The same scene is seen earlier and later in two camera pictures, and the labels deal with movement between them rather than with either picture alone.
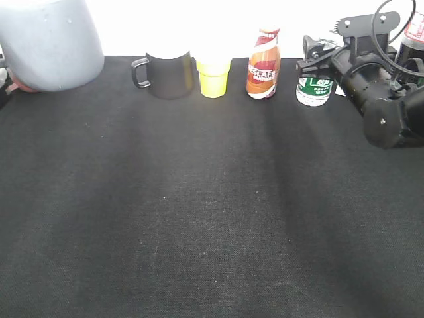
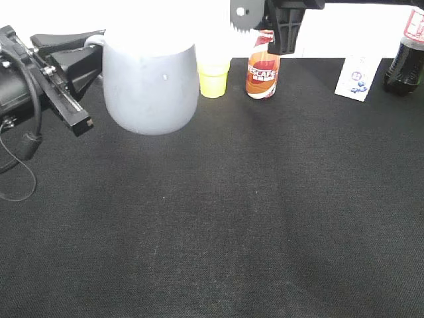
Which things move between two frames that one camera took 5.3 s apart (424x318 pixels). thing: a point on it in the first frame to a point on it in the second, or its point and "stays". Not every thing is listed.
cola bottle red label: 411,51 stays
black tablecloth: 115,203 stays
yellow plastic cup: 213,73 stays
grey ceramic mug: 51,45 to 151,82
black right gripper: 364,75 to 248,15
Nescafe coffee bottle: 264,65 stays
